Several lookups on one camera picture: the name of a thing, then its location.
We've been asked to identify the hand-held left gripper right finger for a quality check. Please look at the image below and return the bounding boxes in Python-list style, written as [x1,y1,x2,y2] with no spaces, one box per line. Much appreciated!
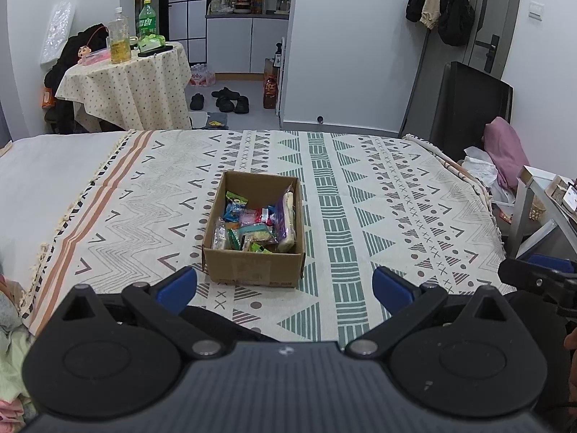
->
[345,266,519,359]

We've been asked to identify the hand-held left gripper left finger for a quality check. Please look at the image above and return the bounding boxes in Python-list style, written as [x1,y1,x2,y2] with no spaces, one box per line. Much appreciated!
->
[58,266,235,359]

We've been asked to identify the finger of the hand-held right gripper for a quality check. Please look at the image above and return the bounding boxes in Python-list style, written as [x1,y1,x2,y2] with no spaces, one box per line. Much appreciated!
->
[528,254,577,275]
[498,257,577,317]

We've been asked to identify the brown cardboard box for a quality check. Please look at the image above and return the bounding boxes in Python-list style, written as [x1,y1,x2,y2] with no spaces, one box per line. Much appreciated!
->
[201,171,306,288]

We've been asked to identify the pile of snack packets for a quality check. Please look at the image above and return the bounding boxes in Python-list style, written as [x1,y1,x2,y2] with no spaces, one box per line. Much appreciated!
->
[212,183,298,254]

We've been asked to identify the person's right hand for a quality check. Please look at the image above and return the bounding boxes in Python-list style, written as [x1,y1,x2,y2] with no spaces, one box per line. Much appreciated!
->
[563,327,577,402]

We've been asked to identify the white side table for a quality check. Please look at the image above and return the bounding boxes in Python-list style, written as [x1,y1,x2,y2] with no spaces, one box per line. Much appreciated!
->
[505,165,577,261]

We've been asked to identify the patterned blanket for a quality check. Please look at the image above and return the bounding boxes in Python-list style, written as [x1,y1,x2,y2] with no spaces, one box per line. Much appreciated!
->
[20,128,508,344]

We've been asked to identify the white plastic bag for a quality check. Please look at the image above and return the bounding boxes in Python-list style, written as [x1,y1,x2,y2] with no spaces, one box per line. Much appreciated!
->
[460,145,517,204]

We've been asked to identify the pink cloth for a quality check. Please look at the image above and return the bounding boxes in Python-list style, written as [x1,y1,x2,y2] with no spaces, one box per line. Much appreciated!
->
[484,117,533,195]

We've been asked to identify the white bed sheet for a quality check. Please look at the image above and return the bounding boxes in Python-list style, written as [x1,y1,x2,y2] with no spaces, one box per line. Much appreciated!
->
[0,132,128,289]

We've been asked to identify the pale clothes heap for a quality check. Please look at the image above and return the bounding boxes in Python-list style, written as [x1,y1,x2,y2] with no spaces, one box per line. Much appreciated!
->
[0,275,39,430]

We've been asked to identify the round table dotted tablecloth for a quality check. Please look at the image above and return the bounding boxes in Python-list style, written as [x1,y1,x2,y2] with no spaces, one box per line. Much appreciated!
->
[55,41,192,132]

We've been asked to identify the grey pole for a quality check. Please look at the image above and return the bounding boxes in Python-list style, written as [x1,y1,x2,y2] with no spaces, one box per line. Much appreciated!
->
[399,22,429,137]

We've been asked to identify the pink water bottle pack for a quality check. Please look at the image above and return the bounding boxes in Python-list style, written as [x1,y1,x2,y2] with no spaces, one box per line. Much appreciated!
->
[190,64,216,87]

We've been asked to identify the black tray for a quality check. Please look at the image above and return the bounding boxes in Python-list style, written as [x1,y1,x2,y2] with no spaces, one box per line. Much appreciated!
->
[136,44,175,58]

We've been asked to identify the green tissue pack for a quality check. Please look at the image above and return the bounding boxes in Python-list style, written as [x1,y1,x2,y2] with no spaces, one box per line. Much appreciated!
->
[137,34,164,53]

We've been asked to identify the clear bottle yellow liquid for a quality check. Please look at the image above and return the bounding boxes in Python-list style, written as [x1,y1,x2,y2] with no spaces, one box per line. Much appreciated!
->
[108,6,132,64]

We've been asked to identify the black clothes pile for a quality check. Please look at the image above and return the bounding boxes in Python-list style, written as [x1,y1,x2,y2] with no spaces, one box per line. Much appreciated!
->
[44,24,109,135]

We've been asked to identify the grey kitchen cabinet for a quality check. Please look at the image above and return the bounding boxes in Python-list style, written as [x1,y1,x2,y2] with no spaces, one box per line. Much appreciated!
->
[205,13,291,74]

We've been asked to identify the black bag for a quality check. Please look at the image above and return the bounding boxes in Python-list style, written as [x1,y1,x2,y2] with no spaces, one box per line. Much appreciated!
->
[437,0,476,47]

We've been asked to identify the grey door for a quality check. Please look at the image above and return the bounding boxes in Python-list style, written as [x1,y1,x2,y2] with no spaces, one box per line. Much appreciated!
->
[464,0,524,74]

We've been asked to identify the green soda bottle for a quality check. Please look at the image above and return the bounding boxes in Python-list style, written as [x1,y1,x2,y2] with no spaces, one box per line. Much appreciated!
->
[137,0,158,41]

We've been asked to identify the black grid glass door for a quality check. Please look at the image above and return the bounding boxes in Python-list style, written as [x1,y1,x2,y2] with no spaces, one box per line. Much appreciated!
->
[158,0,208,65]

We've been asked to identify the bubble wrap sheet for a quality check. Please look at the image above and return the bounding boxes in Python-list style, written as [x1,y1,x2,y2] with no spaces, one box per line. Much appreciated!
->
[40,2,74,68]

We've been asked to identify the black door handle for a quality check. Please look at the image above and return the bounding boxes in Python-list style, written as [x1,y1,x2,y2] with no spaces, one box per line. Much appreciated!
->
[473,35,501,72]

